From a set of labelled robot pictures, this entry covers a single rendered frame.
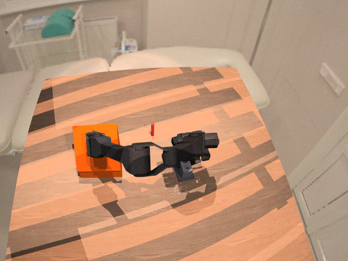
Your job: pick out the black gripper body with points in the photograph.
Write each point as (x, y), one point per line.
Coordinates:
(204, 157)

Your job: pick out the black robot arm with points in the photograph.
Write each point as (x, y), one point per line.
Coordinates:
(136, 157)

